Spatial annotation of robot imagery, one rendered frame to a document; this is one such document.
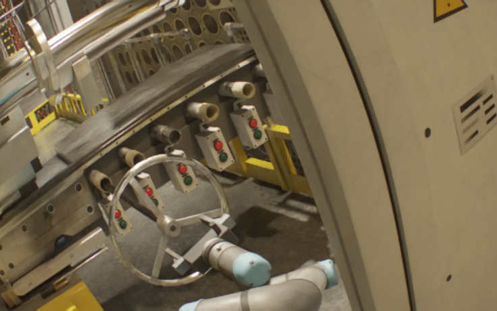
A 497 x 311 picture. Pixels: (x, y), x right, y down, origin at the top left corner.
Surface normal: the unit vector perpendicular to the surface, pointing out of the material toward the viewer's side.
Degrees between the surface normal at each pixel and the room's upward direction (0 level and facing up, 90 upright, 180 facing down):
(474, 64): 90
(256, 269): 91
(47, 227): 90
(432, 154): 90
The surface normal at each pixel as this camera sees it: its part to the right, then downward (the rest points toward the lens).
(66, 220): 0.54, 0.13
